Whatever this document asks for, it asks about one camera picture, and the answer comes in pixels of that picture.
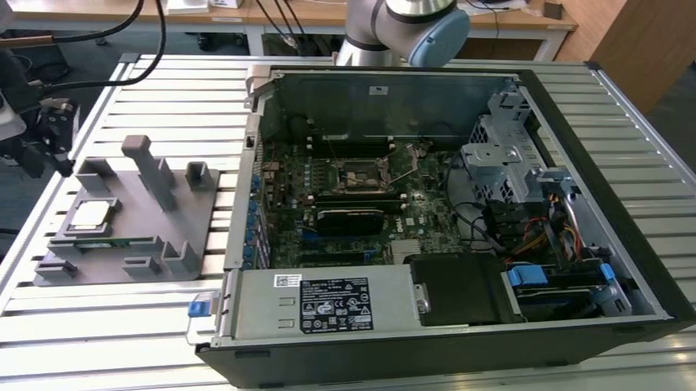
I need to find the black plastic fan shroud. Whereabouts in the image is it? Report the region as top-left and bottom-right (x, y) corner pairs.
(406, 252), (523, 327)

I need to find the black waste bin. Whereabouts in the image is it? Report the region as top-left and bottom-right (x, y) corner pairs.
(9, 42), (72, 82)

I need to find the coloured wire bundle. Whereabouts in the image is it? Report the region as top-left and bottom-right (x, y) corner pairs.
(502, 215), (586, 264)

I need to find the large white box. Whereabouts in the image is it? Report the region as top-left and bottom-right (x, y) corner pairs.
(167, 0), (211, 16)

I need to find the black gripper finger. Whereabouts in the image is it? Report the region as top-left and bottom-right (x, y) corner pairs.
(34, 96), (81, 178)
(0, 138), (45, 179)

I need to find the silver CPU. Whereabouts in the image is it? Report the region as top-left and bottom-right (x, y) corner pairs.
(68, 200), (120, 230)

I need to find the silver chipset heatsink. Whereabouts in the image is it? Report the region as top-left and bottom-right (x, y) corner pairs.
(390, 239), (423, 261)

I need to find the silver case bracket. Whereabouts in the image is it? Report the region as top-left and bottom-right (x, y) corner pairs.
(243, 64), (272, 113)

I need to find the CPU socket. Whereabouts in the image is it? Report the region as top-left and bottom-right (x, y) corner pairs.
(331, 156), (396, 196)

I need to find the black RAM slot bank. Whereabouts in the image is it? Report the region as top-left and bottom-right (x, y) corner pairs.
(312, 193), (410, 215)
(304, 136), (396, 158)

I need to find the blue disk carrier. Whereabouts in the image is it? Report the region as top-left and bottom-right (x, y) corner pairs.
(505, 263), (547, 292)

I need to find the silver drive cage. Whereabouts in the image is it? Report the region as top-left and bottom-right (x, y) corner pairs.
(459, 91), (550, 204)

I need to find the black graphics card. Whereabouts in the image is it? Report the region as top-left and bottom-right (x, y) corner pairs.
(312, 207), (386, 238)

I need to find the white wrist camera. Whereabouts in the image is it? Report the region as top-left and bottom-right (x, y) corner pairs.
(0, 91), (26, 142)

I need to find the metal socket cover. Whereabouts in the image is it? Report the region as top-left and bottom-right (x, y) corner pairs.
(379, 142), (428, 187)

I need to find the black wire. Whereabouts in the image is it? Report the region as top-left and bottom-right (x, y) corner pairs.
(443, 156), (510, 256)

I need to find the black PC case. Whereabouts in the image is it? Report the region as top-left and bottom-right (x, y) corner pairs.
(193, 60), (696, 390)

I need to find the wooden cabinet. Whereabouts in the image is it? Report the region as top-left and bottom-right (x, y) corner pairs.
(553, 0), (696, 117)

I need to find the copper coloured hose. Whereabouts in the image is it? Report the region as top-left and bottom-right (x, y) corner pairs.
(0, 34), (56, 46)

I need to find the green RAM stick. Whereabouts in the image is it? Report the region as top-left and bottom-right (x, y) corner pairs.
(73, 238), (135, 249)

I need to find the silver power supply unit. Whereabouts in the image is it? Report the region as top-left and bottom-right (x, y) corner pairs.
(213, 264), (423, 341)

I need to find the green motherboard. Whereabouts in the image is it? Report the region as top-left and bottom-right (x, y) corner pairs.
(249, 137), (463, 270)

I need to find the black expansion slot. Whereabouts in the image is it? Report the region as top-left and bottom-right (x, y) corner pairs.
(296, 251), (376, 264)

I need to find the silver disk bay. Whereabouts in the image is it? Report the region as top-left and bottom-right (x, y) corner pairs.
(502, 260), (637, 325)

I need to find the grey parts rack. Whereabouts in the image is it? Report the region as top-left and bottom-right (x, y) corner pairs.
(32, 134), (221, 288)

